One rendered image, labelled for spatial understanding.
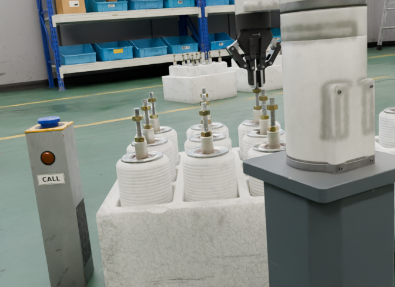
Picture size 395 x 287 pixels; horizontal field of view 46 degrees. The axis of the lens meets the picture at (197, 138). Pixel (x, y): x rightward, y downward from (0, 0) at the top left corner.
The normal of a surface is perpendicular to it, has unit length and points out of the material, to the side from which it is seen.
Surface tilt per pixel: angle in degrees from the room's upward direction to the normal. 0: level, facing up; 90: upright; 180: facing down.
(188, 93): 90
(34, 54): 90
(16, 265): 0
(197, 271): 90
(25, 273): 0
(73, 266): 90
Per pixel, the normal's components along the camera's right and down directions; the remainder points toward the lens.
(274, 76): 0.51, 0.15
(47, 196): -0.01, 0.22
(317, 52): -0.34, 0.23
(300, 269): -0.88, 0.18
